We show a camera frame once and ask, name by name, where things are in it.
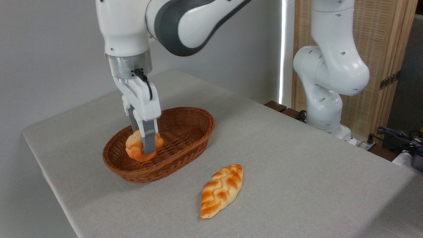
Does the round pale bread bun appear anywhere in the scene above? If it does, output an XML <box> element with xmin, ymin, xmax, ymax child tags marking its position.
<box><xmin>125</xmin><ymin>130</ymin><xmax>164</xmax><ymax>162</ymax></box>

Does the bamboo wooden folding screen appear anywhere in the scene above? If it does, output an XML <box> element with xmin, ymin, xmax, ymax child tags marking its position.
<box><xmin>292</xmin><ymin>0</ymin><xmax>419</xmax><ymax>146</ymax></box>

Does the long braided bread loaf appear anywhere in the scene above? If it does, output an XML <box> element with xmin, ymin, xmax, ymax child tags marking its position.
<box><xmin>200</xmin><ymin>164</ymin><xmax>244</xmax><ymax>219</ymax></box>

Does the blue black cable bundle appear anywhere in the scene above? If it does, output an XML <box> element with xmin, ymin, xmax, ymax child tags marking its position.
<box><xmin>376</xmin><ymin>126</ymin><xmax>423</xmax><ymax>156</ymax></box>

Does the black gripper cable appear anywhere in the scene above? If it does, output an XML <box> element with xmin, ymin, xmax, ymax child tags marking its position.
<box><xmin>134</xmin><ymin>68</ymin><xmax>154</xmax><ymax>101</ymax></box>

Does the grey tablecloth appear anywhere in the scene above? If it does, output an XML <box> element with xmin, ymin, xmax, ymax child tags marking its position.
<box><xmin>22</xmin><ymin>69</ymin><xmax>423</xmax><ymax>238</ymax></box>

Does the dark metal screen hinge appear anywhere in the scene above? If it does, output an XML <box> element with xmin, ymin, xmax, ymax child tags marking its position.
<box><xmin>379</xmin><ymin>70</ymin><xmax>401</xmax><ymax>90</ymax></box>

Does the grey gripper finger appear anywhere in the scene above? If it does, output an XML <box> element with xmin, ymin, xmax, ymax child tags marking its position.
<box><xmin>122</xmin><ymin>95</ymin><xmax>140</xmax><ymax>133</ymax></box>
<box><xmin>137</xmin><ymin>118</ymin><xmax>159</xmax><ymax>155</ymax></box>

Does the white vertical wall trim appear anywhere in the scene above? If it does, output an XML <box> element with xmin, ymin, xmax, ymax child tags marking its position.
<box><xmin>278</xmin><ymin>0</ymin><xmax>295</xmax><ymax>106</ymax></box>

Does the white sheet under cables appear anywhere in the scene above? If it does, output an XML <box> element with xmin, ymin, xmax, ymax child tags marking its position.
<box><xmin>392</xmin><ymin>150</ymin><xmax>423</xmax><ymax>176</ymax></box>

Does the brown wicker oval basket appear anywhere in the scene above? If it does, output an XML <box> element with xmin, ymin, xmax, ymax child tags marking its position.
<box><xmin>102</xmin><ymin>107</ymin><xmax>215</xmax><ymax>184</ymax></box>

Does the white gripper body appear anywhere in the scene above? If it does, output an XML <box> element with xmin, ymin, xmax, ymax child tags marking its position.
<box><xmin>113</xmin><ymin>76</ymin><xmax>162</xmax><ymax>122</ymax></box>

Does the white power strip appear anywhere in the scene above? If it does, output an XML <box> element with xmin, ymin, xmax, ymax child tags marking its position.
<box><xmin>350</xmin><ymin>137</ymin><xmax>377</xmax><ymax>151</ymax></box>

